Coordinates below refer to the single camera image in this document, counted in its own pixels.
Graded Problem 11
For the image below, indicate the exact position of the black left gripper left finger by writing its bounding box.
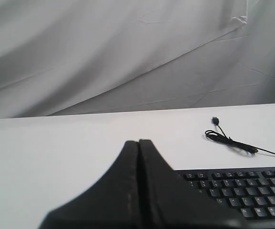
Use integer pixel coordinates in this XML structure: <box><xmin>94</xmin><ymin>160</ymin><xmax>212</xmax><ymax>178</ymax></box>
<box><xmin>40</xmin><ymin>141</ymin><xmax>140</xmax><ymax>229</ymax></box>

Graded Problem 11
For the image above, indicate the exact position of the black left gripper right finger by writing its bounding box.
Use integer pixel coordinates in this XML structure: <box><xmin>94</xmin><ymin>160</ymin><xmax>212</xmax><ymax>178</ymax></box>
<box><xmin>138</xmin><ymin>140</ymin><xmax>249</xmax><ymax>229</ymax></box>

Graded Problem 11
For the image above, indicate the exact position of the black acer keyboard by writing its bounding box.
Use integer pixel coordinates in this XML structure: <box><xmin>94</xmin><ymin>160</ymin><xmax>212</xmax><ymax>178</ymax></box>
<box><xmin>176</xmin><ymin>167</ymin><xmax>275</xmax><ymax>229</ymax></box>

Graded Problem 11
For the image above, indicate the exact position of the grey backdrop cloth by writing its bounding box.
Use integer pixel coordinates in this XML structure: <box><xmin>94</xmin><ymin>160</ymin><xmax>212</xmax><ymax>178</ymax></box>
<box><xmin>0</xmin><ymin>0</ymin><xmax>275</xmax><ymax>118</ymax></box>

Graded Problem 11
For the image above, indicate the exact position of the black keyboard usb cable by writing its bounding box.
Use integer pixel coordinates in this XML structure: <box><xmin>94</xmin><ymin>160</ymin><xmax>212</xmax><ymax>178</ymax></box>
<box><xmin>204</xmin><ymin>116</ymin><xmax>275</xmax><ymax>158</ymax></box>

